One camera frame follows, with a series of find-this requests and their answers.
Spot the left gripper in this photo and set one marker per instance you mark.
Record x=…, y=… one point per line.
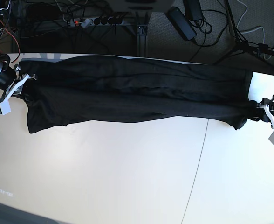
x=261, y=113

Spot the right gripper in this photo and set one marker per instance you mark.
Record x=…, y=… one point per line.
x=9, y=76

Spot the dark navy T-shirt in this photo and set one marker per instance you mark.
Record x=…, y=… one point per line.
x=115, y=89

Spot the black tripod stand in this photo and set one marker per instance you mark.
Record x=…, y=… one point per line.
x=242, y=45

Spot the white plug adapter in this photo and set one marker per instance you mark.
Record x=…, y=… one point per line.
x=87, y=22

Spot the white power strip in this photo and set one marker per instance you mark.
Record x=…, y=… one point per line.
x=98, y=21

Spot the black power brick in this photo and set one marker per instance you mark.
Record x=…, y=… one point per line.
x=193, y=11
x=181, y=24

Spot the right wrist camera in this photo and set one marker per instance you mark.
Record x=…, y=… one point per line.
x=5, y=107

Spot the aluminium frame post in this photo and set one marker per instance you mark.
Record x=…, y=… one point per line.
x=142, y=33

